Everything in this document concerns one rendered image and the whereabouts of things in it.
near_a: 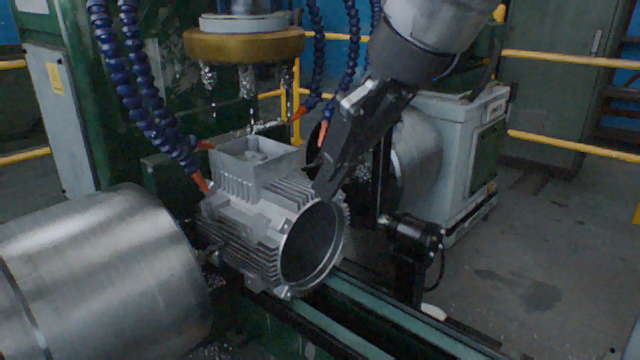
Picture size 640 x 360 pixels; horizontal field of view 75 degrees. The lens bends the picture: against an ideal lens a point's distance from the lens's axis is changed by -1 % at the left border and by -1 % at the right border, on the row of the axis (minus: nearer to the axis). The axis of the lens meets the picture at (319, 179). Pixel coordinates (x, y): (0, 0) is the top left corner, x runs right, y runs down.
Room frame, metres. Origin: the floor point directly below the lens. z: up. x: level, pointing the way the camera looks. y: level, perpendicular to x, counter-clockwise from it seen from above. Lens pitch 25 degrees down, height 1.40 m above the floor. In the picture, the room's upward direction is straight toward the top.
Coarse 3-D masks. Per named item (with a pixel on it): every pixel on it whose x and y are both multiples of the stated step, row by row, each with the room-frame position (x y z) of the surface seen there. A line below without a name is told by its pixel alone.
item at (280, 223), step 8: (208, 184) 0.65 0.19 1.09; (216, 184) 0.65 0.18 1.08; (208, 192) 0.64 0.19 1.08; (336, 200) 0.61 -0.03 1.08; (280, 216) 0.53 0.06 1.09; (272, 224) 0.53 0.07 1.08; (280, 224) 0.52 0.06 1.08; (288, 224) 0.53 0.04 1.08; (280, 232) 0.52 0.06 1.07; (336, 264) 0.61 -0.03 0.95; (280, 288) 0.53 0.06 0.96; (288, 288) 0.53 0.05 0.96; (280, 296) 0.52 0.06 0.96; (288, 296) 0.53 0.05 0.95
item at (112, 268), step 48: (96, 192) 0.47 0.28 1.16; (144, 192) 0.46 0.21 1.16; (0, 240) 0.35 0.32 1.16; (48, 240) 0.36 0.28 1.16; (96, 240) 0.38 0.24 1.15; (144, 240) 0.40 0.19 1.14; (0, 288) 0.31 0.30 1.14; (48, 288) 0.32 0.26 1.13; (96, 288) 0.34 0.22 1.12; (144, 288) 0.36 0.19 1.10; (192, 288) 0.39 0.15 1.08; (0, 336) 0.28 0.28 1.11; (48, 336) 0.29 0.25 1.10; (96, 336) 0.31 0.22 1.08; (144, 336) 0.34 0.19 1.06; (192, 336) 0.38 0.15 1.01
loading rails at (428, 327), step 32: (320, 288) 0.61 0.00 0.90; (352, 288) 0.58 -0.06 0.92; (256, 320) 0.57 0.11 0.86; (288, 320) 0.52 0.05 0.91; (320, 320) 0.51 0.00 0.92; (352, 320) 0.56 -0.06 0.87; (384, 320) 0.52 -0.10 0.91; (416, 320) 0.51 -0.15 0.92; (288, 352) 0.52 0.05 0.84; (320, 352) 0.47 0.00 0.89; (352, 352) 0.43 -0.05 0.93; (384, 352) 0.44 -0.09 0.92; (416, 352) 0.48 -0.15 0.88; (448, 352) 0.44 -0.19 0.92; (480, 352) 0.44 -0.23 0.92
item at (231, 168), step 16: (224, 144) 0.69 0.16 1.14; (240, 144) 0.72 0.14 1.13; (256, 144) 0.72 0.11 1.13; (272, 144) 0.70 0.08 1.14; (224, 160) 0.64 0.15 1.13; (240, 160) 0.61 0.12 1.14; (256, 160) 0.66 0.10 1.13; (272, 160) 0.62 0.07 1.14; (288, 160) 0.64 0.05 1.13; (224, 176) 0.64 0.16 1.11; (240, 176) 0.61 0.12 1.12; (256, 176) 0.59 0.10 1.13; (272, 176) 0.62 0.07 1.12; (240, 192) 0.61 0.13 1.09; (256, 192) 0.59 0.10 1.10
